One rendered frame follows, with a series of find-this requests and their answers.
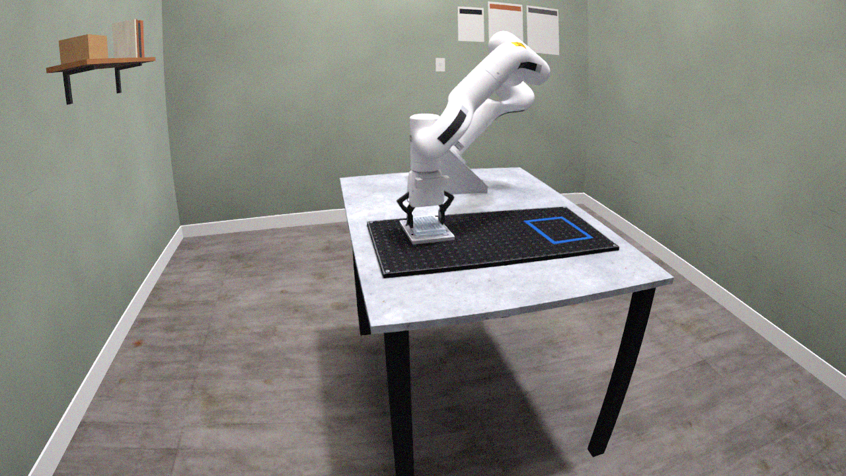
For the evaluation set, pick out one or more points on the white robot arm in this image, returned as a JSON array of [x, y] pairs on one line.
[[469, 111]]

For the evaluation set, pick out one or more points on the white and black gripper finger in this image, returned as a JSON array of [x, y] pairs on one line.
[[444, 207], [408, 210]]

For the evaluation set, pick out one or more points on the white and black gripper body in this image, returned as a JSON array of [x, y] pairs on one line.
[[423, 197]]

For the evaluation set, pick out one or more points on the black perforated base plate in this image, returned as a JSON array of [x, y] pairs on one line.
[[484, 240]]

